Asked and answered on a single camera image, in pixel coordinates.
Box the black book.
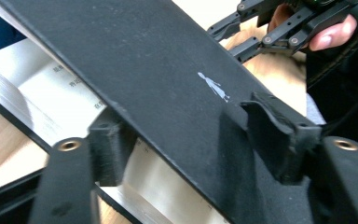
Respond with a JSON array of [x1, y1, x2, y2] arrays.
[[0, 0, 327, 224]]

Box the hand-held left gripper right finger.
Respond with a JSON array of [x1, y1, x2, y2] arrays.
[[241, 91, 323, 185]]

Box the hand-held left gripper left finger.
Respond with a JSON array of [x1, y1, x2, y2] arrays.
[[88, 106, 138, 188]]

